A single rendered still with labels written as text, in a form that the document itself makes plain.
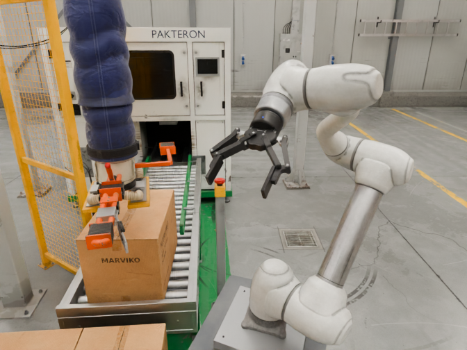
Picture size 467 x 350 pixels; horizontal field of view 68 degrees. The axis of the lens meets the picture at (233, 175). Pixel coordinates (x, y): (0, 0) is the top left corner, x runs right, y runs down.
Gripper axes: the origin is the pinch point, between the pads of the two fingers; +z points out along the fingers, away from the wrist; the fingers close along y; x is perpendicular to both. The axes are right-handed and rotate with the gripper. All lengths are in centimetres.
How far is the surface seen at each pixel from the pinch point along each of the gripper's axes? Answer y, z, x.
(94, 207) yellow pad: 84, -3, -52
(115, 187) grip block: 67, -9, -39
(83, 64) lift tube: 88, -41, -6
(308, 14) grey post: 91, -333, -146
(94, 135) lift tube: 87, -26, -31
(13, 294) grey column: 196, 42, -151
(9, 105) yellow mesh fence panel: 228, -63, -67
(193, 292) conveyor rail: 52, 1, -115
